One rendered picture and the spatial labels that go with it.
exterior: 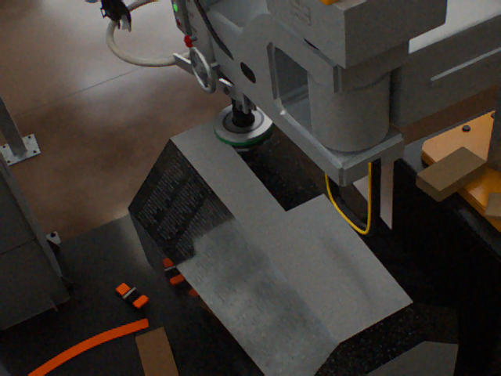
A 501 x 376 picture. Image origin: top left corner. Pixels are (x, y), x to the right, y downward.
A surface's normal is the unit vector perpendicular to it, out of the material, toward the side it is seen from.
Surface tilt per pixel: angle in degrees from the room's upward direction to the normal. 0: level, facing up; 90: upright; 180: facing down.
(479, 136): 0
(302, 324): 45
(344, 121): 90
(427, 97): 90
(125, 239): 0
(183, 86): 0
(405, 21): 90
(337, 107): 90
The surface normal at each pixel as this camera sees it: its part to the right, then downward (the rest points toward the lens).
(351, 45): 0.49, 0.57
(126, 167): -0.13, -0.71
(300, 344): -0.69, -0.19
